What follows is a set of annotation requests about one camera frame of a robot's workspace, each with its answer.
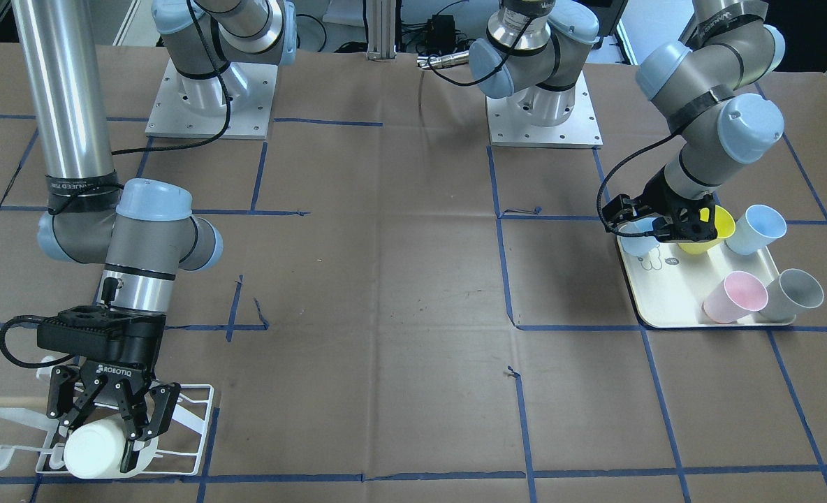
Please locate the aluminium frame post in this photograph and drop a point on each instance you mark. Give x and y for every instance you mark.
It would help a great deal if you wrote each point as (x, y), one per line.
(381, 27)

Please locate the pink plastic cup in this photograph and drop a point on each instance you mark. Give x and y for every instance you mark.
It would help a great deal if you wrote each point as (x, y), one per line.
(738, 294)

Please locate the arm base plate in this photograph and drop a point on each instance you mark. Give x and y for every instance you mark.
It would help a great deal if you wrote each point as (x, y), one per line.
(537, 117)
(185, 108)

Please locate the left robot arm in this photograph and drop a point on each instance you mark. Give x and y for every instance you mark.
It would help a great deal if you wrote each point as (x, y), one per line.
(529, 66)

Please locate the yellow plastic cup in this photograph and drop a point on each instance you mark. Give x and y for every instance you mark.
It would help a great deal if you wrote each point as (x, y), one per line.
(725, 227)

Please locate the white wire cup rack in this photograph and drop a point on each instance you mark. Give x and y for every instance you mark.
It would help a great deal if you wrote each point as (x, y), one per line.
(27, 450)

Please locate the white plastic cup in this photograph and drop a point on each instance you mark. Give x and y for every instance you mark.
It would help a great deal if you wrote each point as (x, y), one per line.
(95, 450)

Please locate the cream bunny tray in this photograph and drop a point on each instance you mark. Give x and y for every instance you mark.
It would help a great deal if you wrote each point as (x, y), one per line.
(669, 286)

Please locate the black power adapter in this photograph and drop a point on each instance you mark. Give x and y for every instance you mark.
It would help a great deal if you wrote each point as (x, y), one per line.
(440, 35)

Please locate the grey plastic cup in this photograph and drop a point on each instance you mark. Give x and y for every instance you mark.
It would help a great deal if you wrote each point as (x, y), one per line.
(791, 293)

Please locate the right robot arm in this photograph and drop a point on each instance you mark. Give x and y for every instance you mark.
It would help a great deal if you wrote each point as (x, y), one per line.
(142, 231)

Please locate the light blue cup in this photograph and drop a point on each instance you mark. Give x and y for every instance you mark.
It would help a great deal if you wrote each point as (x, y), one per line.
(639, 247)
(755, 229)

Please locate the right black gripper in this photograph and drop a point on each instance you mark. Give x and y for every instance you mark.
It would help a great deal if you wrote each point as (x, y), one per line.
(136, 347)

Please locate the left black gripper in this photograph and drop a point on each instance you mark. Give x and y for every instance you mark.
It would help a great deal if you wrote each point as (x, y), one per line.
(658, 191)

